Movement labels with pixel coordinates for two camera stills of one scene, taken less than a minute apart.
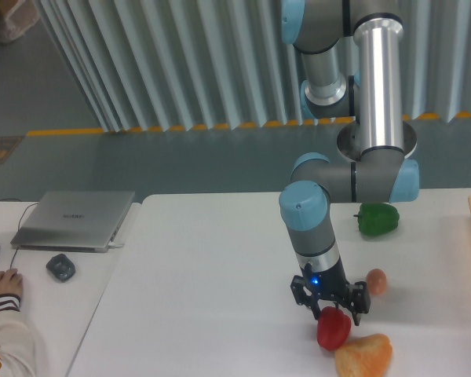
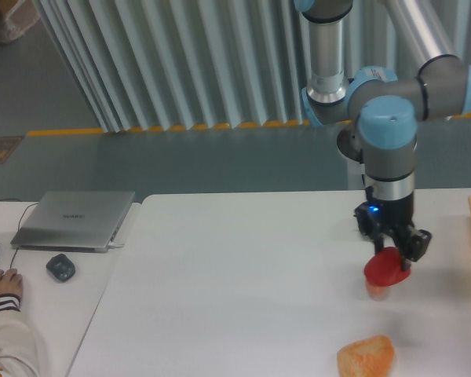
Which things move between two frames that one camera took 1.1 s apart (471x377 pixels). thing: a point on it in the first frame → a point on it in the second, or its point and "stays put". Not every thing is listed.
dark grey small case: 62,267 stays put
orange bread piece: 366,356 stays put
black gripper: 331,283 → 375,217
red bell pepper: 334,327 → 385,268
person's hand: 9,282 stays put
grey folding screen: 168,64 stays put
